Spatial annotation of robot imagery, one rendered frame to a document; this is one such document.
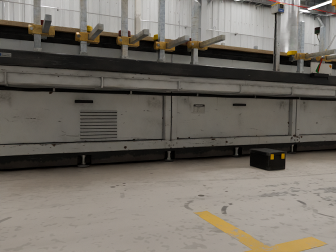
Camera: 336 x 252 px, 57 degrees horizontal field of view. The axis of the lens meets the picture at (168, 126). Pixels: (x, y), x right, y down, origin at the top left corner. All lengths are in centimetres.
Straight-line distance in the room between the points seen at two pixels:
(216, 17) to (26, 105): 964
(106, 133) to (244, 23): 1007
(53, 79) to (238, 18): 1023
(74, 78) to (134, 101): 51
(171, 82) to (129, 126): 44
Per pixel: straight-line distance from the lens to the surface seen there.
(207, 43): 212
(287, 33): 721
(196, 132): 246
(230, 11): 1167
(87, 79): 194
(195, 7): 227
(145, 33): 176
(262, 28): 1241
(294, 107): 306
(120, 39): 198
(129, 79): 200
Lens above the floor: 39
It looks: 3 degrees down
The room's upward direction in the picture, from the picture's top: 1 degrees clockwise
